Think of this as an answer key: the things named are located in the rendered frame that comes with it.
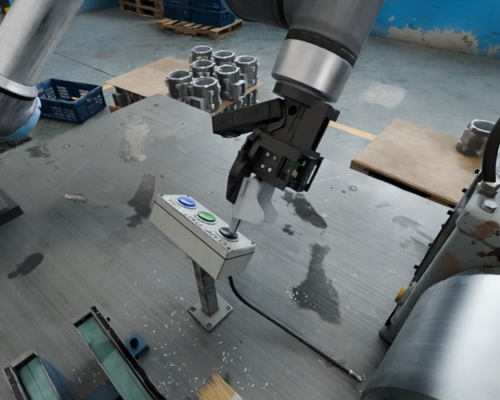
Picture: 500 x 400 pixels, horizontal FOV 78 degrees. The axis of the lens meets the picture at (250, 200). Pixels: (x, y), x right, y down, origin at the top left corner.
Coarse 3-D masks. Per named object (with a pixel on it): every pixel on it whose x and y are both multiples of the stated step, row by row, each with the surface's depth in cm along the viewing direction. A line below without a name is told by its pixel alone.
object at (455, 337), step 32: (448, 288) 36; (480, 288) 33; (416, 320) 35; (448, 320) 31; (480, 320) 29; (416, 352) 30; (448, 352) 28; (480, 352) 27; (384, 384) 30; (416, 384) 27; (448, 384) 25; (480, 384) 24
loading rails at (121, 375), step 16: (80, 320) 51; (96, 320) 52; (96, 336) 50; (112, 336) 49; (32, 352) 47; (96, 352) 48; (112, 352) 48; (128, 352) 47; (144, 352) 59; (16, 368) 46; (32, 368) 46; (48, 368) 49; (112, 368) 46; (128, 368) 46; (16, 384) 44; (32, 384) 45; (48, 384) 45; (64, 384) 52; (112, 384) 51; (128, 384) 45; (144, 384) 44
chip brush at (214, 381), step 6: (216, 372) 56; (210, 378) 56; (216, 378) 56; (204, 384) 55; (210, 384) 55; (216, 384) 55; (222, 384) 55; (198, 390) 54; (204, 390) 54; (210, 390) 54; (216, 390) 54; (222, 390) 54; (228, 390) 54; (198, 396) 54; (204, 396) 54; (210, 396) 54; (216, 396) 54; (222, 396) 54; (228, 396) 53; (234, 396) 53
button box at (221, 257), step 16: (160, 208) 50; (176, 208) 48; (192, 208) 50; (160, 224) 50; (176, 224) 48; (192, 224) 46; (208, 224) 47; (224, 224) 50; (176, 240) 48; (192, 240) 46; (208, 240) 44; (224, 240) 44; (240, 240) 47; (192, 256) 46; (208, 256) 44; (224, 256) 42; (240, 256) 45; (208, 272) 44; (224, 272) 44
